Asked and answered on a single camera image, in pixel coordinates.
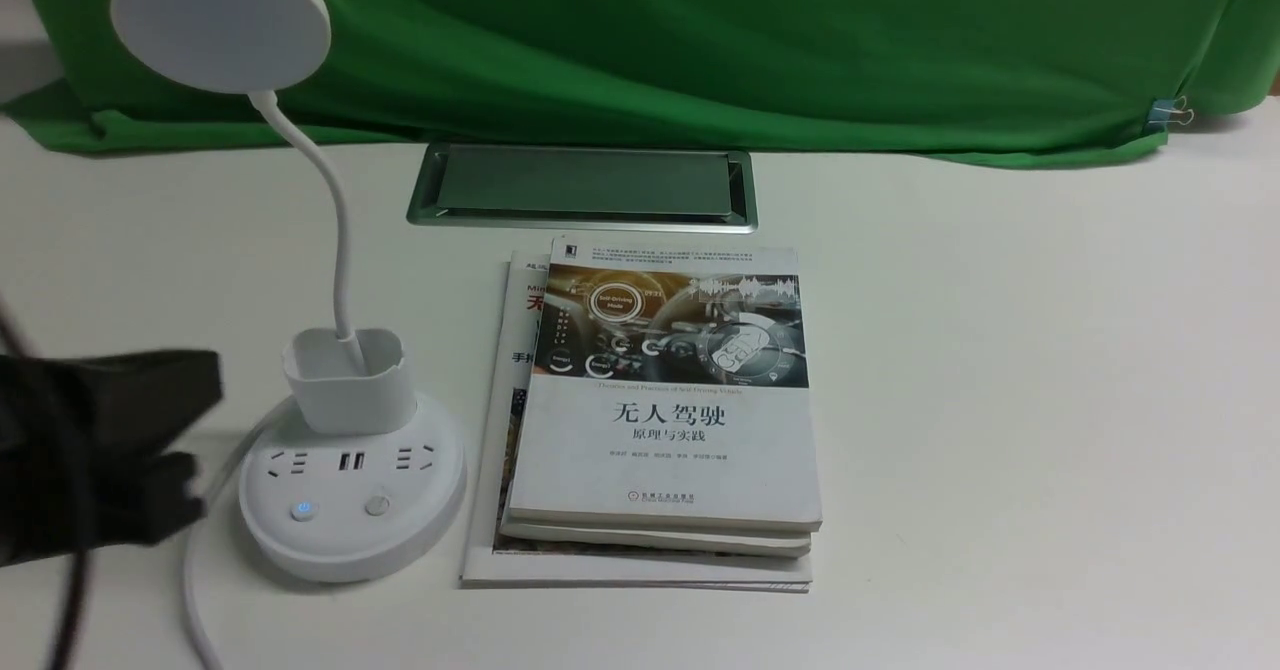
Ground top white self-driving book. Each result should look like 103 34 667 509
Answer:
508 237 823 534

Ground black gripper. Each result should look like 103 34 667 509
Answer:
1 350 223 568

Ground white lamp power cable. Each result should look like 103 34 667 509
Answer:
180 398 298 670

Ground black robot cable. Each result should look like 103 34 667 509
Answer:
0 295 96 670

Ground middle white book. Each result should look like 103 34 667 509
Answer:
499 250 812 559

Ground bottom large white book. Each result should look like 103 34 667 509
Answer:
461 251 813 593

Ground white desk lamp with sockets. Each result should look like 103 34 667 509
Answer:
110 0 467 583

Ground green backdrop cloth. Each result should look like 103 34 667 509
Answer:
5 0 1280 169

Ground blue binder clip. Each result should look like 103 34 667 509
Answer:
1146 96 1196 133

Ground silver desk cable hatch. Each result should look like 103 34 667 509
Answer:
406 142 759 234

